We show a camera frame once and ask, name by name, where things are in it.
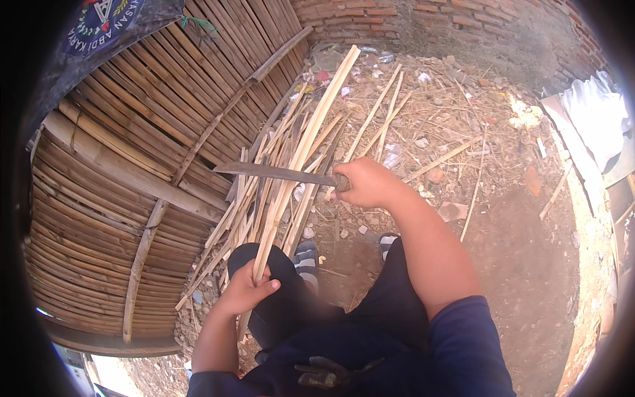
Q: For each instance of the person's left hand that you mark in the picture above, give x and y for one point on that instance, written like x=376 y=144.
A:
x=243 y=293

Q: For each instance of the person's right hand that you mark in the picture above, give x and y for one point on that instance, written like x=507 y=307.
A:
x=369 y=184

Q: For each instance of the person's right fingers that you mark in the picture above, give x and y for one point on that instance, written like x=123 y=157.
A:
x=347 y=171

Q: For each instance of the long pale bamboo strip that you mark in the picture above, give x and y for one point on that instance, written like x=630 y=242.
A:
x=310 y=131

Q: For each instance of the rusty machete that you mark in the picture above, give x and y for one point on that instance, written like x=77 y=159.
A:
x=278 y=173

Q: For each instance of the clear plastic wrapper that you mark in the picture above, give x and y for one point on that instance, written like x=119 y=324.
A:
x=393 y=155

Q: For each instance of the thin bamboo stick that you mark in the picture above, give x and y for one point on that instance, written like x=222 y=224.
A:
x=441 y=159
x=474 y=191
x=555 y=191
x=386 y=124
x=373 y=113

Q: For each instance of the pile of split bamboo strips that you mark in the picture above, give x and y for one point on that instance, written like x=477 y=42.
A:
x=258 y=198

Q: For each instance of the heap of litter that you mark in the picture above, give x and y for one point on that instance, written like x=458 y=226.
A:
x=357 y=69

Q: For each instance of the cardboard scrap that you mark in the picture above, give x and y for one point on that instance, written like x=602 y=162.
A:
x=451 y=211

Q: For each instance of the person's legs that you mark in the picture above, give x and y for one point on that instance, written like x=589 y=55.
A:
x=377 y=293

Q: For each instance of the brick fragment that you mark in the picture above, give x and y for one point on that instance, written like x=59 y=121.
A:
x=534 y=181

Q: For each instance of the person's body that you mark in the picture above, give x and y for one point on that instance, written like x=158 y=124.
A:
x=456 y=352

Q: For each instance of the grey flat board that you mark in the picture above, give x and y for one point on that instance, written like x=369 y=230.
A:
x=570 y=144

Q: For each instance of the white plastic sheet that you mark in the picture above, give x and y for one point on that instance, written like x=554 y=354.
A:
x=595 y=116

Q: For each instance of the dark printed banner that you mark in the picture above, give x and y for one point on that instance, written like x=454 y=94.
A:
x=94 y=34

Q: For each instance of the white box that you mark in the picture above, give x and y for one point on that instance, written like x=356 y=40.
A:
x=94 y=372

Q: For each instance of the bamboo slat wall panel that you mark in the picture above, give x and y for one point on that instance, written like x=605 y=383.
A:
x=129 y=163

